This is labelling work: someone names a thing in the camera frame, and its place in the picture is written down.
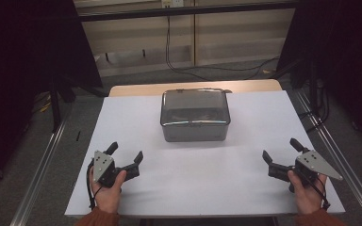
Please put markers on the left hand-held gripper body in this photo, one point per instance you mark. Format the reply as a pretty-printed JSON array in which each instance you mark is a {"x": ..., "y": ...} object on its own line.
[{"x": 103, "y": 165}]

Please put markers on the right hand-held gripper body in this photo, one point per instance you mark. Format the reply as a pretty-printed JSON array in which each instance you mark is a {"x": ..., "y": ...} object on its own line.
[{"x": 311, "y": 164}]

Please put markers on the person's left hand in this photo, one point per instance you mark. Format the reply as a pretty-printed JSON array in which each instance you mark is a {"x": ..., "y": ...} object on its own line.
[{"x": 108, "y": 197}]

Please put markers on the person's right hand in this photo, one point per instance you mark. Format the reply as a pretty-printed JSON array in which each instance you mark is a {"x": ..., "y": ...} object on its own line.
[{"x": 308, "y": 197}]

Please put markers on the small black stick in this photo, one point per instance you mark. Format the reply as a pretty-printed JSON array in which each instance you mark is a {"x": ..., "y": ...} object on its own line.
[{"x": 78, "y": 136}]

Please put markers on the light wooden table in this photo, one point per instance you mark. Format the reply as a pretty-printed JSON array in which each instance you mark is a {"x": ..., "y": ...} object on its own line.
[{"x": 138, "y": 89}]

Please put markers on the white board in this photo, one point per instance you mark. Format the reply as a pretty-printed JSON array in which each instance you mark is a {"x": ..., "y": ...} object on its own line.
[{"x": 201, "y": 182}]

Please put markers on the black metal stand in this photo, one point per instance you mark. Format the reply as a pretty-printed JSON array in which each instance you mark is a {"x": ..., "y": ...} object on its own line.
[{"x": 56, "y": 103}]

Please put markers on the dark curtain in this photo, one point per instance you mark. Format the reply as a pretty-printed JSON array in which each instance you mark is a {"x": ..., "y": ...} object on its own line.
[
  {"x": 22, "y": 62},
  {"x": 352, "y": 47}
]

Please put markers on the black horizontal bar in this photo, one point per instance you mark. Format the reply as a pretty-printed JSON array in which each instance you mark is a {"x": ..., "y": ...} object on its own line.
[{"x": 185, "y": 12}]

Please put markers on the metal floor rail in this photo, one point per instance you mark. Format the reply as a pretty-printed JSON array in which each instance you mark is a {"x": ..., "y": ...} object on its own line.
[
  {"x": 39, "y": 175},
  {"x": 336, "y": 147}
]

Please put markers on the white wall socket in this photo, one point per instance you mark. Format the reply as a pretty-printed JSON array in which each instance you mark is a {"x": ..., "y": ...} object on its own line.
[{"x": 172, "y": 3}]

